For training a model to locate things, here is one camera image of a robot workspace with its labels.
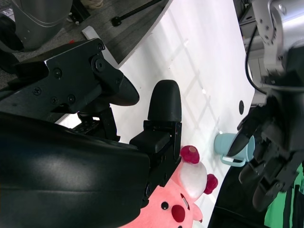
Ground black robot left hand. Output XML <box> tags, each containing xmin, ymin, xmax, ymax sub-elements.
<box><xmin>229</xmin><ymin>40</ymin><xmax>304</xmax><ymax>212</ymax></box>

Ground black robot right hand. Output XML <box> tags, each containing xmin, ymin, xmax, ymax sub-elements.
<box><xmin>0</xmin><ymin>38</ymin><xmax>183</xmax><ymax>228</ymax></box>

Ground pink plush doll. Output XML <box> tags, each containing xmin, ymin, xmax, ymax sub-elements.
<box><xmin>133</xmin><ymin>144</ymin><xmax>219</xmax><ymax>228</ymax></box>

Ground teal plastic cup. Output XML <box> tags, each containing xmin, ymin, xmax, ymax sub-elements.
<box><xmin>214</xmin><ymin>132</ymin><xmax>256</xmax><ymax>167</ymax></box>

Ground green cloth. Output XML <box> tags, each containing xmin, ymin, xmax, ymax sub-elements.
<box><xmin>265</xmin><ymin>161</ymin><xmax>304</xmax><ymax>228</ymax></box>

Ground white table leg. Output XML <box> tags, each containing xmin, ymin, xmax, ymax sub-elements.
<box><xmin>82</xmin><ymin>25</ymin><xmax>120</xmax><ymax>68</ymax></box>

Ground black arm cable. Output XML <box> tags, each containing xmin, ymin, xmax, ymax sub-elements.
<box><xmin>244</xmin><ymin>26</ymin><xmax>304</xmax><ymax>93</ymax></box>

